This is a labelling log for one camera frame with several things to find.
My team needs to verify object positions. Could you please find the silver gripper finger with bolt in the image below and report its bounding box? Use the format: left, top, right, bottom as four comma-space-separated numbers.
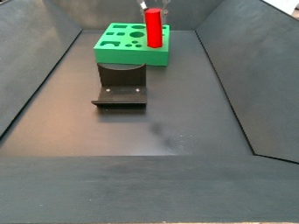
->
162, 0, 171, 24

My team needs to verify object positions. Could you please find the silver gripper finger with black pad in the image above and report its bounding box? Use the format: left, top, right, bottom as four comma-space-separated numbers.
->
136, 0, 147, 16

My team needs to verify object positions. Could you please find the red hexagon prism block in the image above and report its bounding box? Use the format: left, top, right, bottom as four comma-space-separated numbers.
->
144, 8, 163, 48

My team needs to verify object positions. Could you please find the green foam shape board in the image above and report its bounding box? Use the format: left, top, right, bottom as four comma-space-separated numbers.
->
94, 23, 171, 66

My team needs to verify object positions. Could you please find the black curved holder stand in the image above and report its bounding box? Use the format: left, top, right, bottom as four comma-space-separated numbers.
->
91, 64, 147, 107

